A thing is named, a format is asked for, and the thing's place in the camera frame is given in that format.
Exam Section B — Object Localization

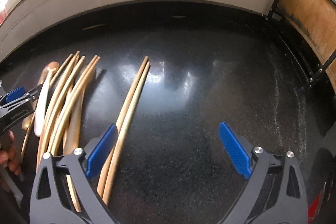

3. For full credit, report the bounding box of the wooden chopstick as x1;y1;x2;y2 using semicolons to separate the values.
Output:
20;53;75;162
47;55;100;155
37;53;85;169
39;50;81;156
102;60;150;205
97;56;148;198

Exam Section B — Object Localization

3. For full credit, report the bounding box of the wooden cutting board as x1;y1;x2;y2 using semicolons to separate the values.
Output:
277;0;336;67

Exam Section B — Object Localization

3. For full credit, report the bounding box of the person's left hand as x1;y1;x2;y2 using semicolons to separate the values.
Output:
1;131;21;176

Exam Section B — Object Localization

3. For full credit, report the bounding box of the white ceramic spoon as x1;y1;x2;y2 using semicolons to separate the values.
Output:
34;64;58;137

